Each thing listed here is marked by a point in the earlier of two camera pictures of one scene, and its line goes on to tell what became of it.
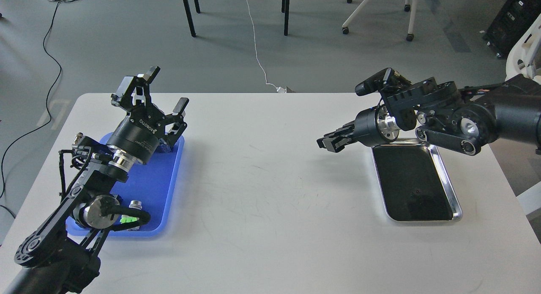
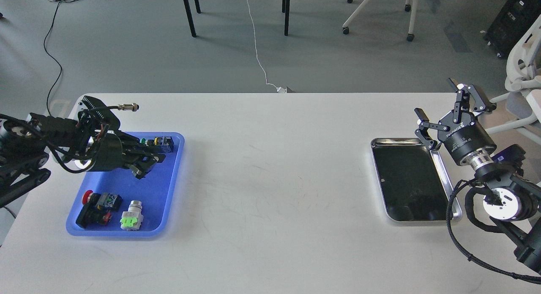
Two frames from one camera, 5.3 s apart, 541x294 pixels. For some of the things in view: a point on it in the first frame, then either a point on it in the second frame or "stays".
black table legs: [189, 22] stays
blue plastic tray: [154, 184] stays
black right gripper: [374, 127] to [462, 138]
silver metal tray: [414, 185] stays
